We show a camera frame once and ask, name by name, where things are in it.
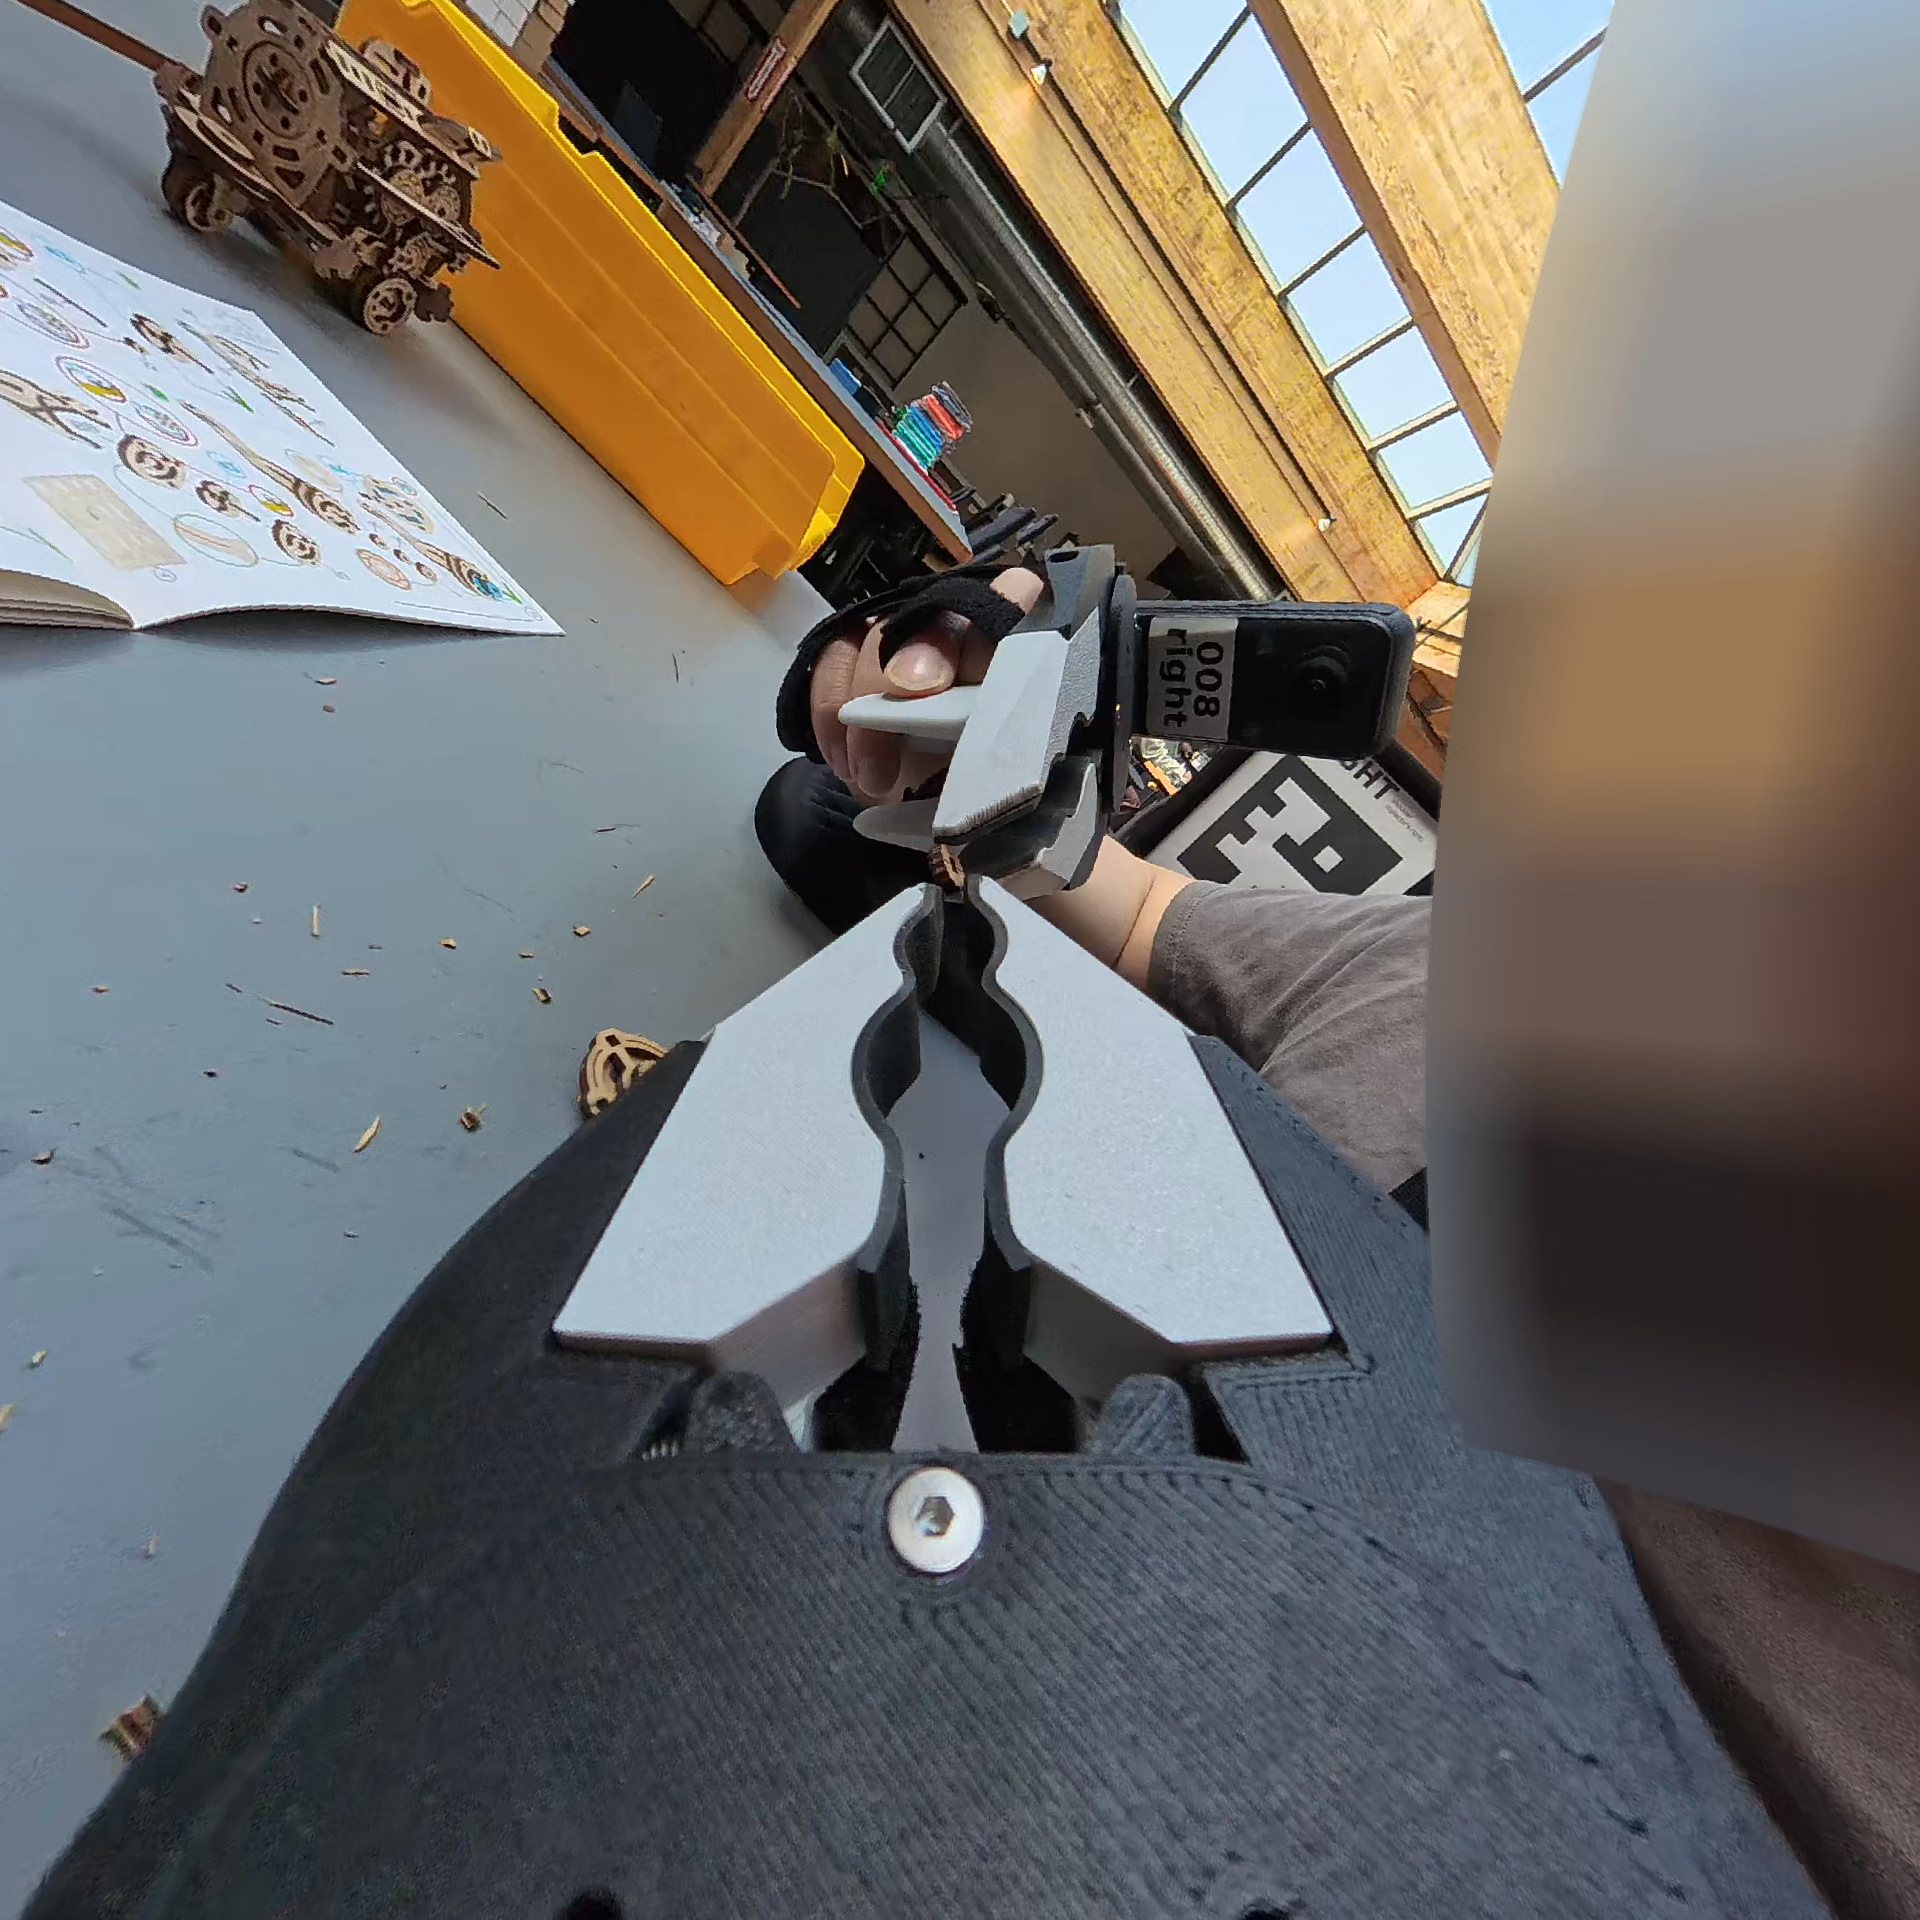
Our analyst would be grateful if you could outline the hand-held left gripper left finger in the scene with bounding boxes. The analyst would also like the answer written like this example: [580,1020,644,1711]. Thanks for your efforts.
[551,885,946,1419]

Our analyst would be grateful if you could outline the wooden mechanical model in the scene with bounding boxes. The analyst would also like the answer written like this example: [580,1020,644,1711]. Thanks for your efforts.
[153,0,506,338]

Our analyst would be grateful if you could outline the thin wooden stick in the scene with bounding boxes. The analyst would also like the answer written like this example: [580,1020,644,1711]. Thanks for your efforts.
[15,0,170,70]

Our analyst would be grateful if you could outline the yellow plastic bin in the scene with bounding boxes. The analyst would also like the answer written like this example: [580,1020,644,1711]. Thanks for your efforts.
[333,0,869,587]

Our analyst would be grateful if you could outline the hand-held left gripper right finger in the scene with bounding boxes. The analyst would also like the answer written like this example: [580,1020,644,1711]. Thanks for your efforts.
[964,882,1340,1389]

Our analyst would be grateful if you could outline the metal ventilation duct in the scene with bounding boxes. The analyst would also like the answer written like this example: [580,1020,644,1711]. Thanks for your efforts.
[884,90,1292,600]

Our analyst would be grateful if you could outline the person's lap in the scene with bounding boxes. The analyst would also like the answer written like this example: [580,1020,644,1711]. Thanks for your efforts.
[1597,1476,1920,1920]

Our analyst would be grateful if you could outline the white wall vent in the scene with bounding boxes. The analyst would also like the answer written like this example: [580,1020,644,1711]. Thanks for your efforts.
[850,20,950,147]

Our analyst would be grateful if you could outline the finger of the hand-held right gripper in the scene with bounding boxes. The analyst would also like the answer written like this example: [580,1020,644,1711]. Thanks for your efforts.
[971,762,1115,906]
[933,619,1109,840]

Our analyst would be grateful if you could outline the illustrated instruction booklet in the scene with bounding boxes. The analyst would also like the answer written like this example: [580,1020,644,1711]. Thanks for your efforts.
[0,202,564,636]

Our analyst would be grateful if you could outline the skylight window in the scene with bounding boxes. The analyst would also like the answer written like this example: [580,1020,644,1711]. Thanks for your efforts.
[1118,0,1613,586]

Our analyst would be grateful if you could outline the person's right forearm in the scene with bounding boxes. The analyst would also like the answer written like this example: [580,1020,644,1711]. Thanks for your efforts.
[1035,862,1434,1194]

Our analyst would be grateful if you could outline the wooden fan-shaped model part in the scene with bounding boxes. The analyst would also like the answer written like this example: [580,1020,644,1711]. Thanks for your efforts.
[577,1026,673,1119]

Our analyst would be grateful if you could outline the black quilted cushion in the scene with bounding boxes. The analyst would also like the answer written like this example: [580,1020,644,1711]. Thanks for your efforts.
[754,757,940,963]

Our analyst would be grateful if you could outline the coloured storage items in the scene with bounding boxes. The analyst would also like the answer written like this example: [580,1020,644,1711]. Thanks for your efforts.
[892,382,977,476]

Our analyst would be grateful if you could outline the person's right hand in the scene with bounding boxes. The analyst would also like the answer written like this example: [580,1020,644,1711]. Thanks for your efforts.
[806,567,1052,806]

